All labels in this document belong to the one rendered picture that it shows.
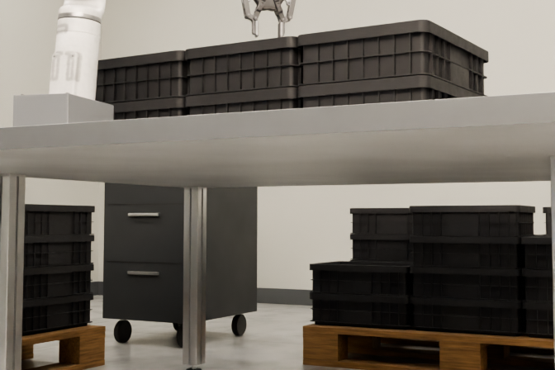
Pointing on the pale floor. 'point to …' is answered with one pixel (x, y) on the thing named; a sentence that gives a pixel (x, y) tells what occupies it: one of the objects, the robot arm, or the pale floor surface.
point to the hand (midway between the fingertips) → (268, 31)
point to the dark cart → (163, 265)
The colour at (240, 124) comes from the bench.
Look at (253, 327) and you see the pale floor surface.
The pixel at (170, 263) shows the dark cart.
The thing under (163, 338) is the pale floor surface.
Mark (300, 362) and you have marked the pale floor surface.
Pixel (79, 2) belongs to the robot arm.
